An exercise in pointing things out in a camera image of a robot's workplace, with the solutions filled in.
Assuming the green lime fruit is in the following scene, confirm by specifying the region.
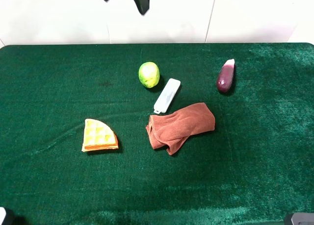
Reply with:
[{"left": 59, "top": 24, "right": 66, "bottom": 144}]
[{"left": 138, "top": 62, "right": 160, "bottom": 88}]

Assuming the white remote control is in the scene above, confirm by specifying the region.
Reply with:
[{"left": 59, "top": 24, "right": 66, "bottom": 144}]
[{"left": 154, "top": 78, "right": 181, "bottom": 114}]

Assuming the purple eggplant toy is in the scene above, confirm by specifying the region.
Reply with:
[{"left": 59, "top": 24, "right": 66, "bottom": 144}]
[{"left": 216, "top": 59, "right": 235, "bottom": 93}]

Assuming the brown folded towel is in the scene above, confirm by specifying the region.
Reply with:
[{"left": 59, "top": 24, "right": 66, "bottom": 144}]
[{"left": 146, "top": 102, "right": 215, "bottom": 155}]

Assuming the yellow waffle wedge toy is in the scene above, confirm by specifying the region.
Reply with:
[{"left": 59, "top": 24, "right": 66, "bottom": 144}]
[{"left": 81, "top": 119, "right": 119, "bottom": 152}]

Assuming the green felt table cover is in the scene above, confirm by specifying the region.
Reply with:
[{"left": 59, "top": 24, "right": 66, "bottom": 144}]
[{"left": 0, "top": 43, "right": 314, "bottom": 225}]

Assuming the black white base corner left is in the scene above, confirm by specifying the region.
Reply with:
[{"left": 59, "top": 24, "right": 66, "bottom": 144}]
[{"left": 0, "top": 207, "right": 15, "bottom": 225}]

